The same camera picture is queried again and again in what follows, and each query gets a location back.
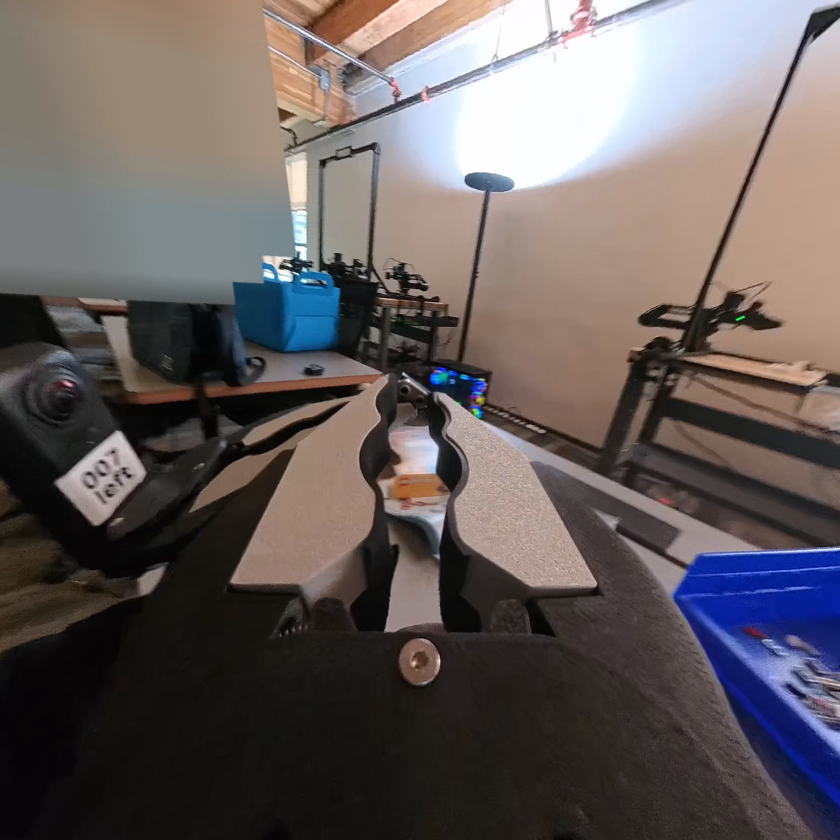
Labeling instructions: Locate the computer with coloured lights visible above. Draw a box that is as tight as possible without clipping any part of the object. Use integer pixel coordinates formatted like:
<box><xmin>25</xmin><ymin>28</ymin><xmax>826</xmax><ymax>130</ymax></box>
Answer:
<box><xmin>424</xmin><ymin>360</ymin><xmax>494</xmax><ymax>418</ymax></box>

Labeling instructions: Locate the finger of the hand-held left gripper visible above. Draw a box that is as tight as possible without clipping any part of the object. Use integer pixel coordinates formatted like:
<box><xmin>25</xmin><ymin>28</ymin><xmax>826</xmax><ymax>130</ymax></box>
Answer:
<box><xmin>217</xmin><ymin>394</ymin><xmax>358</xmax><ymax>463</ymax></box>

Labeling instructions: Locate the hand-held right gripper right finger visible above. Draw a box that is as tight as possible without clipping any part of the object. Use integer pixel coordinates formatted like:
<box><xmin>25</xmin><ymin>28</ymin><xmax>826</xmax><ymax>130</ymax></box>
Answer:
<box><xmin>431</xmin><ymin>392</ymin><xmax>601</xmax><ymax>613</ymax></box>

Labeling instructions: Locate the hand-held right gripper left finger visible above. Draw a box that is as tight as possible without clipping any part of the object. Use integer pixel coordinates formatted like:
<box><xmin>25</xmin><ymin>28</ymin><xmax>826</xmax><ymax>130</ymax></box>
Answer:
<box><xmin>230</xmin><ymin>374</ymin><xmax>396</xmax><ymax>613</ymax></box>

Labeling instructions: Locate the blue felt bag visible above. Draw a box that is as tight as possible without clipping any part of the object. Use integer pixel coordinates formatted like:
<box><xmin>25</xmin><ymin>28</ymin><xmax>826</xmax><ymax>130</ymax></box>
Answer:
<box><xmin>233</xmin><ymin>263</ymin><xmax>342</xmax><ymax>354</ymax></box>

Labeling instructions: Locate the black camera stand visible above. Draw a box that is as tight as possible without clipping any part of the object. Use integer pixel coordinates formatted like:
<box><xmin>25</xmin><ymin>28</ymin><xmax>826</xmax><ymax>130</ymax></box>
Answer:
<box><xmin>319</xmin><ymin>254</ymin><xmax>460</xmax><ymax>371</ymax></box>

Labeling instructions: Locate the white instruction booklet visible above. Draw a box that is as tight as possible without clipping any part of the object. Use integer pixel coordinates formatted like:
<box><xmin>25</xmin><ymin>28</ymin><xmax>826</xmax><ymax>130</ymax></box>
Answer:
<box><xmin>381</xmin><ymin>427</ymin><xmax>454</xmax><ymax>559</ymax></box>

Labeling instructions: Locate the wooden top office desk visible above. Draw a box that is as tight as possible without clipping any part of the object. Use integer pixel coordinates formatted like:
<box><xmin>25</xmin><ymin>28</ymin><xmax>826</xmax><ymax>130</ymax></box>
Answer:
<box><xmin>103</xmin><ymin>313</ymin><xmax>384</xmax><ymax>434</ymax></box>

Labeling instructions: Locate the grey desk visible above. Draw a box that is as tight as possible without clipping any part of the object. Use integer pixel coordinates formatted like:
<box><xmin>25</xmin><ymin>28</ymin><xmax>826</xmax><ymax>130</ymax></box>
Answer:
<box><xmin>381</xmin><ymin>407</ymin><xmax>736</xmax><ymax>631</ymax></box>

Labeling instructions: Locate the person's left forearm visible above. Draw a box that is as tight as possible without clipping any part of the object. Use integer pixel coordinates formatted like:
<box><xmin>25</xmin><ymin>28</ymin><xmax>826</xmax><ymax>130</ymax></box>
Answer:
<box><xmin>0</xmin><ymin>506</ymin><xmax>158</xmax><ymax>683</ymax></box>

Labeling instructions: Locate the black floor lamp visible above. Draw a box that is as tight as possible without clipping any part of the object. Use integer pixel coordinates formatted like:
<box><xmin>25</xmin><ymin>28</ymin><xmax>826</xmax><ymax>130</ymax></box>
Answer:
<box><xmin>456</xmin><ymin>171</ymin><xmax>517</xmax><ymax>364</ymax></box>

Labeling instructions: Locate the orange toy brick cardboard box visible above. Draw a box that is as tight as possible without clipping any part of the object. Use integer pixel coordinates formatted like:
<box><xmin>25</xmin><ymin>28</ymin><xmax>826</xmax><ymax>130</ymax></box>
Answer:
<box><xmin>392</xmin><ymin>473</ymin><xmax>450</xmax><ymax>502</ymax></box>

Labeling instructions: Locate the black camera tripod rig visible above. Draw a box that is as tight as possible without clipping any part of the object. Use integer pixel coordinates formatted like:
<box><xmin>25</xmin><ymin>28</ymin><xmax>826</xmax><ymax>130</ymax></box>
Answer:
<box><xmin>598</xmin><ymin>280</ymin><xmax>840</xmax><ymax>546</ymax></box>

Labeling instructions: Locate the pile of toy bricks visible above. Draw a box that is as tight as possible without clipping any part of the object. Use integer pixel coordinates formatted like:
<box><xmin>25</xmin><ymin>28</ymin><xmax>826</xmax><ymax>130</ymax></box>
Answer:
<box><xmin>742</xmin><ymin>628</ymin><xmax>840</xmax><ymax>729</ymax></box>

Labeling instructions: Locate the black backpack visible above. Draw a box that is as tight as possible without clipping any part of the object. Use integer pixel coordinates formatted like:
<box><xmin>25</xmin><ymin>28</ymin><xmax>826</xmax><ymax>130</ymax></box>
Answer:
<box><xmin>126</xmin><ymin>302</ymin><xmax>267</xmax><ymax>387</ymax></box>

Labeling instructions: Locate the blue plastic bin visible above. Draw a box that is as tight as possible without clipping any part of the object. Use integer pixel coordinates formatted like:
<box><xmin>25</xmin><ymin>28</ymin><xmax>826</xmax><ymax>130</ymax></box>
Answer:
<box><xmin>675</xmin><ymin>548</ymin><xmax>840</xmax><ymax>821</ymax></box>

